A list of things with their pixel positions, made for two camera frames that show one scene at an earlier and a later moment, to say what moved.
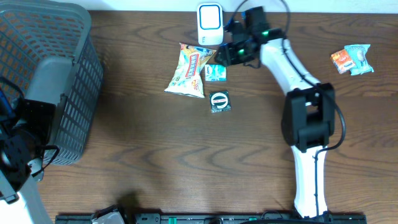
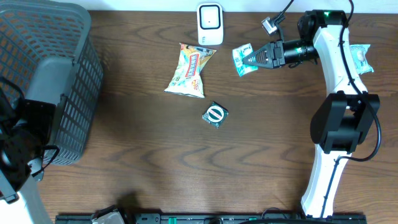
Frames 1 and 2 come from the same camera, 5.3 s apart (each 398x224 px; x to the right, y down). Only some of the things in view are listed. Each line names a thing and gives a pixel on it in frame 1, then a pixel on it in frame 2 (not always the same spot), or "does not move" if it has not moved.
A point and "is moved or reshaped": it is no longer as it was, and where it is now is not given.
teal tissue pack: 215,73 is moved or reshaped
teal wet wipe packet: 357,53 does not move
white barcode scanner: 210,23 does not move
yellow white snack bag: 186,80 does not move
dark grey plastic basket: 50,50 does not move
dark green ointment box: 219,101 → 215,114
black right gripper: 225,54 → 276,60
